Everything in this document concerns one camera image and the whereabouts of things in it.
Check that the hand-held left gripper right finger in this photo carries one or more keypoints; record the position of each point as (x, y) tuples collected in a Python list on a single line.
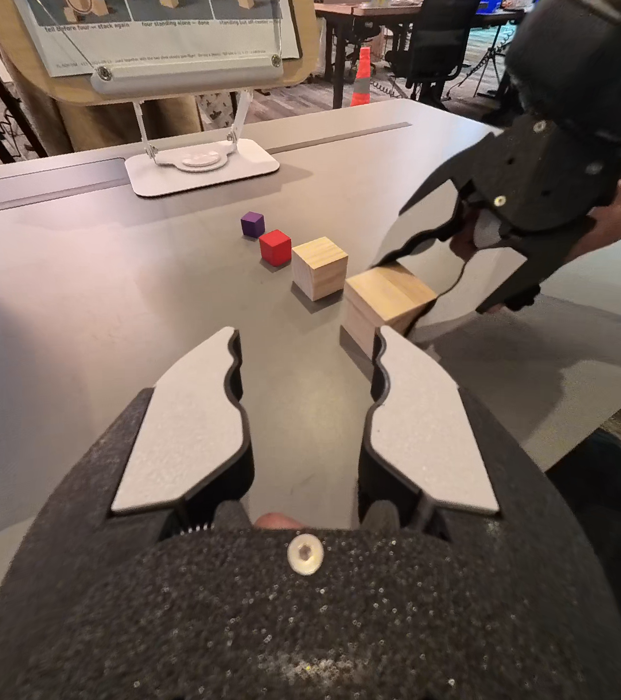
[(430, 437)]

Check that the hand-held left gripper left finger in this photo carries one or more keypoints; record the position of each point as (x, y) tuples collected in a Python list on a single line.
[(184, 432)]

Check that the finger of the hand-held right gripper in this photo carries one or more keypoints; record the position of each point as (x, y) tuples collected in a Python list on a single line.
[(488, 279), (425, 216)]

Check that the large natural wooden cube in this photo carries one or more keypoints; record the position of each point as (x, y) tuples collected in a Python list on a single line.
[(384, 298)]

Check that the medium natural wooden cube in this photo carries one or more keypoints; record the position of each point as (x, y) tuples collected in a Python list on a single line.
[(318, 268)]

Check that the red wooden cube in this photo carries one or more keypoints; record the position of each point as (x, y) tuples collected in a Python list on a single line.
[(275, 249)]

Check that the purple wooden cube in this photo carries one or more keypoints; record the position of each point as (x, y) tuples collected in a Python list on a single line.
[(252, 224)]

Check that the orange traffic cone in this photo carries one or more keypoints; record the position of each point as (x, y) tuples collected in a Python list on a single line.
[(362, 82)]

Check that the black office chair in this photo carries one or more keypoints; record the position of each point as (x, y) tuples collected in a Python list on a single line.
[(436, 44)]

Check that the white instruction sign stand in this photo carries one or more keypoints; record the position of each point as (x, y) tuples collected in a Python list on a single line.
[(201, 169)]

